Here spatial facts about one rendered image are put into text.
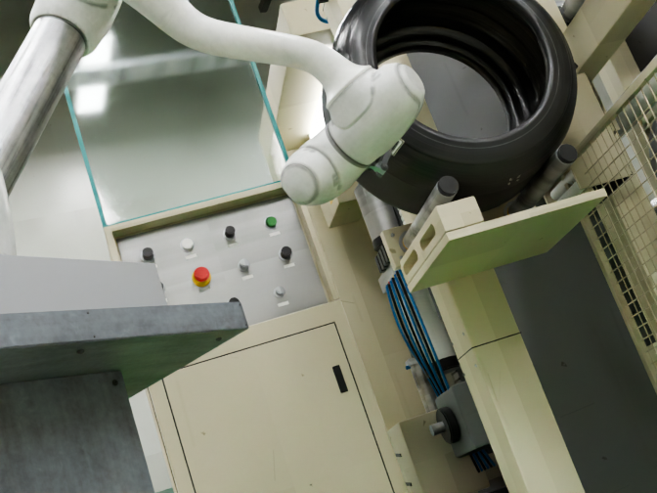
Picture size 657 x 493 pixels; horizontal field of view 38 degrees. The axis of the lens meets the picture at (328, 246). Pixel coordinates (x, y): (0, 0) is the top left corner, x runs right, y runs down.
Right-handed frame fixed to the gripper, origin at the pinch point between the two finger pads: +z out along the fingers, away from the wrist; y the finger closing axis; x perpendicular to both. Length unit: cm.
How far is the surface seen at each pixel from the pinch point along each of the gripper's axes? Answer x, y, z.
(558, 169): 12.9, 30.9, 21.9
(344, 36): 7.7, -22.6, 13.2
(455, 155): 5.3, 12.9, 7.2
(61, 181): -564, -398, 712
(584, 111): 17, 26, 65
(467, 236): -3.3, 26.0, -1.3
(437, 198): -3.0, 16.0, 3.3
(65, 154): -546, -422, 734
